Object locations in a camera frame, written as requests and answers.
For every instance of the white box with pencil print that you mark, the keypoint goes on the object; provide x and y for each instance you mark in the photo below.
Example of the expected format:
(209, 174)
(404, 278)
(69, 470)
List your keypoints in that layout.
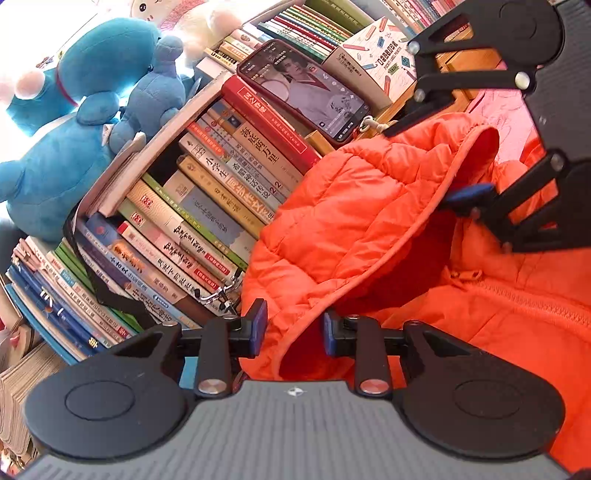
(369, 55)

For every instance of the small dark blue plush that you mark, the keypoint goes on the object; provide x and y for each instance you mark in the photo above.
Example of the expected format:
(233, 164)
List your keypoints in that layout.
(152, 92)

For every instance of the row of small books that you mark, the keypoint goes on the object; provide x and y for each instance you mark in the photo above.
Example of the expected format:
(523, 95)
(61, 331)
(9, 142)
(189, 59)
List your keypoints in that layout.
(231, 50)

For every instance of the stack of magazines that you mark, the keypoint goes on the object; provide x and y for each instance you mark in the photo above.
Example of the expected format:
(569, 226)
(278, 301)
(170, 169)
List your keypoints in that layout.
(27, 392)

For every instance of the pink and white rabbit plush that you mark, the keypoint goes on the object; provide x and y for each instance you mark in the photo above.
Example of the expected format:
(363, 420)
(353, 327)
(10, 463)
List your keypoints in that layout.
(203, 23)

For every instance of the orange down jacket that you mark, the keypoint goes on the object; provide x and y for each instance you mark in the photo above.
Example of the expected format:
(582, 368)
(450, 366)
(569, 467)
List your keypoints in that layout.
(369, 207)

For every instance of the black smartphone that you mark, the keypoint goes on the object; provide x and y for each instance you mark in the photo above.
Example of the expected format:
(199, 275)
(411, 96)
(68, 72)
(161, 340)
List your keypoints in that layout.
(304, 87)

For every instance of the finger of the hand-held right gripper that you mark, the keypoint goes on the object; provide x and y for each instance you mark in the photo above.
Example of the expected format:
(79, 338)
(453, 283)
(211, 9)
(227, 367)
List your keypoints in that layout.
(471, 196)
(425, 110)

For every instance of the blue and white cat plush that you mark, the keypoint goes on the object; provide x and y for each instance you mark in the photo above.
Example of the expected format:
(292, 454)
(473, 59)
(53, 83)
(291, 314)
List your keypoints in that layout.
(106, 60)

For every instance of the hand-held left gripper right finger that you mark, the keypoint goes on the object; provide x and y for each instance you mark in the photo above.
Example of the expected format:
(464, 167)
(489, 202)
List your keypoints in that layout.
(328, 332)

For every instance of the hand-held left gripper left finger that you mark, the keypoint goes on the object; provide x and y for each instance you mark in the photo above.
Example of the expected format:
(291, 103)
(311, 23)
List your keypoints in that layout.
(258, 327)

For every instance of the row of thick books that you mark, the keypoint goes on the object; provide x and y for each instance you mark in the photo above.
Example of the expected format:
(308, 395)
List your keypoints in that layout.
(207, 207)

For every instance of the flat white booklets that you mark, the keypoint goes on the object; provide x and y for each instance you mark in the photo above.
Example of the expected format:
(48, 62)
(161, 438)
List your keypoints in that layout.
(138, 161)

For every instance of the wooden drawer organizer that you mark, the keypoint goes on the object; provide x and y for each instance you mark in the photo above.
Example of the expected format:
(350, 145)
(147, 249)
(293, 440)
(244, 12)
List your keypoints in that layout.
(466, 60)

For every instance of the row of tall blue books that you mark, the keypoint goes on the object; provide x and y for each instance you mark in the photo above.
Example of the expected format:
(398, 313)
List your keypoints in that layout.
(60, 300)

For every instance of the black model bicycle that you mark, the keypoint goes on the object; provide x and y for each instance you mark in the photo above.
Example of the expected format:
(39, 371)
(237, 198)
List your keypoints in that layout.
(221, 295)

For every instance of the row of slim green books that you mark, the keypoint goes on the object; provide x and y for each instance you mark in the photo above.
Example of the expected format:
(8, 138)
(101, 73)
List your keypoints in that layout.
(314, 32)

